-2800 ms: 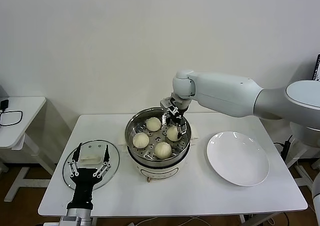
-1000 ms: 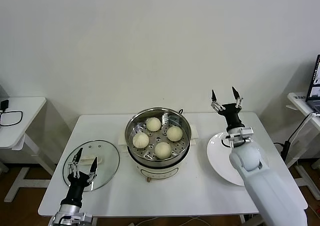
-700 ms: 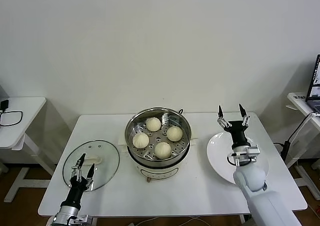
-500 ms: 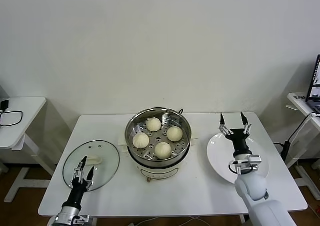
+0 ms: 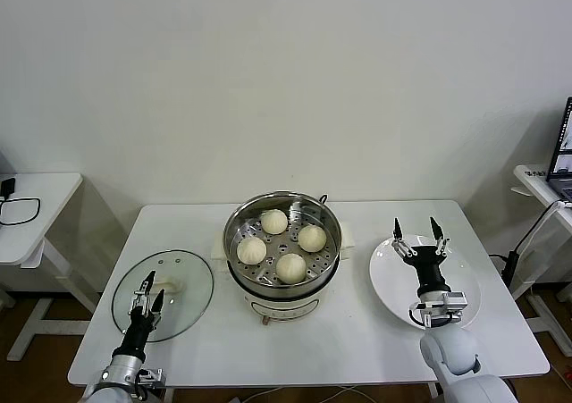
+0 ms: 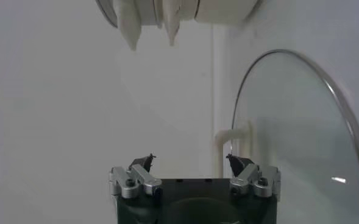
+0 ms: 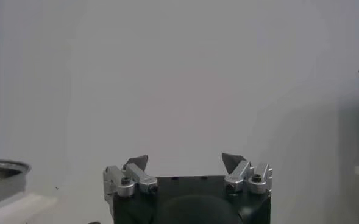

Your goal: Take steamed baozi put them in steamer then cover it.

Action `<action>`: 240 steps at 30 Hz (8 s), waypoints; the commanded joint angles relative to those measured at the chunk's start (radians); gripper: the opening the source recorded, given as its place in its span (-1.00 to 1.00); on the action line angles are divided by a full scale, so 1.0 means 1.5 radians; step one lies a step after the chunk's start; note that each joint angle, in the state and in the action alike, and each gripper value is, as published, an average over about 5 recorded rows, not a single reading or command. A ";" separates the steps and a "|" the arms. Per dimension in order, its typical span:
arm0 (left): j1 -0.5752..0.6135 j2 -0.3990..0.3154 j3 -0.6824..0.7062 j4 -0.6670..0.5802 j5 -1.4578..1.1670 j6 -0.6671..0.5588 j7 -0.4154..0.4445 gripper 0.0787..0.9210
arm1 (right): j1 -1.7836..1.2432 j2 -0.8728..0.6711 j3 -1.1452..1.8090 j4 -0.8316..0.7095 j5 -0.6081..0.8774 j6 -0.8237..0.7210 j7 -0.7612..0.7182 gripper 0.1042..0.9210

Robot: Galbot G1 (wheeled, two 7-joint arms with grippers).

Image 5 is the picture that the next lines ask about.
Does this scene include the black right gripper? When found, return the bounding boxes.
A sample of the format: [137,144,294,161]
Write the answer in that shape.
[391,215,451,296]

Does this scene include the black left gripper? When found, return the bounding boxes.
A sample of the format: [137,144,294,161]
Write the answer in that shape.
[112,269,166,363]

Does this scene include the glass lid with white handle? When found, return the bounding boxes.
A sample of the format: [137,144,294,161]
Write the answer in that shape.
[111,249,215,344]

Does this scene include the white steamed baozi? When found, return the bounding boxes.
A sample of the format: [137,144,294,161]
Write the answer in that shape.
[297,224,328,253]
[235,236,268,264]
[260,209,289,236]
[274,252,308,285]

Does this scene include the perforated steel steamer basket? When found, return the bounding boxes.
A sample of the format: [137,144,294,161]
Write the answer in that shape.
[223,191,344,304]

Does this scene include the white round plate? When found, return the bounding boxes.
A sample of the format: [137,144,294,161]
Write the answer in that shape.
[368,234,484,332]

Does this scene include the open laptop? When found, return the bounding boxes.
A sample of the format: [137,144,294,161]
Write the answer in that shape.
[547,97,572,204]

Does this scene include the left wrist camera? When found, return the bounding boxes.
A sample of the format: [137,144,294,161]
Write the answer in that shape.
[137,366,167,398]

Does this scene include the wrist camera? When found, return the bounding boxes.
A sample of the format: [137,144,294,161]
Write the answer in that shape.
[408,290,469,331]
[137,366,167,398]

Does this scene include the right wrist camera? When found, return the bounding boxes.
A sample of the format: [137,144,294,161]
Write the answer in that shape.
[408,290,469,331]

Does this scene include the black cable with plug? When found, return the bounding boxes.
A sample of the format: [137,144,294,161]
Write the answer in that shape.
[489,250,522,283]

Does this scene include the white cable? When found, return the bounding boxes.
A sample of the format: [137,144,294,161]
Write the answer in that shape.
[513,200,572,256]

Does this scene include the black looped cable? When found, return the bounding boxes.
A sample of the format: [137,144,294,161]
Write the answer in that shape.
[0,196,44,228]

